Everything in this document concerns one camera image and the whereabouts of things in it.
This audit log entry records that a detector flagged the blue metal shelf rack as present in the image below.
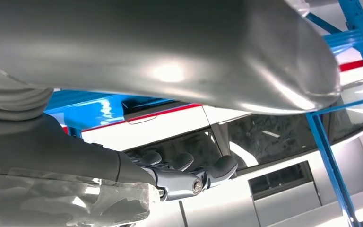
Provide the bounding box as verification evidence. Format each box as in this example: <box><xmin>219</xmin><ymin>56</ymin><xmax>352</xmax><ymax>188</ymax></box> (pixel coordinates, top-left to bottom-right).
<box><xmin>45</xmin><ymin>0</ymin><xmax>363</xmax><ymax>227</ymax></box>

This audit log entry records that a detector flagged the white vehicle body red stripe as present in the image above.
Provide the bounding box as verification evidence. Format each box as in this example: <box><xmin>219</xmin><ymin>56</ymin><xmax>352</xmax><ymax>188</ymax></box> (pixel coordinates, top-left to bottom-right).
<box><xmin>60</xmin><ymin>0</ymin><xmax>363</xmax><ymax>227</ymax></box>

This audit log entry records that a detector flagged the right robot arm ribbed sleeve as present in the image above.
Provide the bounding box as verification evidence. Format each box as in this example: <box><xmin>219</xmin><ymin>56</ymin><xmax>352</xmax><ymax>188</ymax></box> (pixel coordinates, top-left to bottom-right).
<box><xmin>0</xmin><ymin>56</ymin><xmax>54</xmax><ymax>122</ymax></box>

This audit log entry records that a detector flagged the clear plastic film wrap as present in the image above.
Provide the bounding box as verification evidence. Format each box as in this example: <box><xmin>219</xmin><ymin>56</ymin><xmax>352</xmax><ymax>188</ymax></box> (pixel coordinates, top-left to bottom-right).
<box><xmin>0</xmin><ymin>164</ymin><xmax>157</xmax><ymax>227</ymax></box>

